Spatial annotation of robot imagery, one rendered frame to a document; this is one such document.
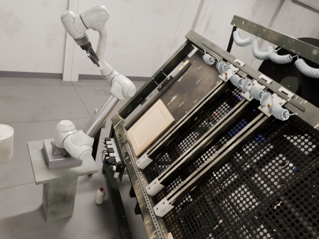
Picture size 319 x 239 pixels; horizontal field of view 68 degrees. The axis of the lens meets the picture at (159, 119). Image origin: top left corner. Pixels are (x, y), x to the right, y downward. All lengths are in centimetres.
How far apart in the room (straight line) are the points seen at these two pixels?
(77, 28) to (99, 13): 17
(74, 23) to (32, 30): 341
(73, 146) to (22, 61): 345
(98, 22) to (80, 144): 90
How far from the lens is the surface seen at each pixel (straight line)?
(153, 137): 215
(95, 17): 163
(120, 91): 188
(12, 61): 520
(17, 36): 505
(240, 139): 161
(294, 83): 220
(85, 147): 192
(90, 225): 276
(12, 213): 288
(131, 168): 215
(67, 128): 204
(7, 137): 314
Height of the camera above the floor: 230
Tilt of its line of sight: 29 degrees down
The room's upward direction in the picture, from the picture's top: 18 degrees clockwise
